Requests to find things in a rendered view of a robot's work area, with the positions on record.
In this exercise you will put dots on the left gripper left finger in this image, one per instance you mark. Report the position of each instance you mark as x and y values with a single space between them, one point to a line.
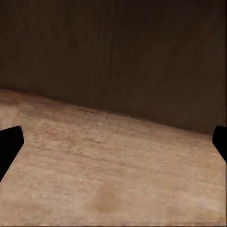
11 141

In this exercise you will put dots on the cabinet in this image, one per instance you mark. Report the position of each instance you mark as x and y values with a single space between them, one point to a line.
162 60

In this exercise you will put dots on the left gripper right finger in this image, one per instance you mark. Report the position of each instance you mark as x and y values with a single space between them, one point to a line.
220 140

